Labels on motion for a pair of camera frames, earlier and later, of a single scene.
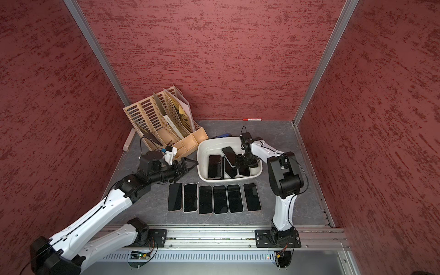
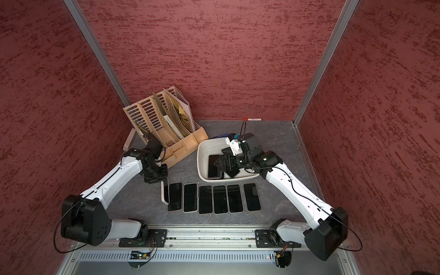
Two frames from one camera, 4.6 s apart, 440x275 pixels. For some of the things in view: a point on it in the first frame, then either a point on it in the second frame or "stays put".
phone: [190, 197] stays put
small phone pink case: [251, 197] stays put
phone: [175, 196] stays put
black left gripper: [177, 169] -> [161, 177]
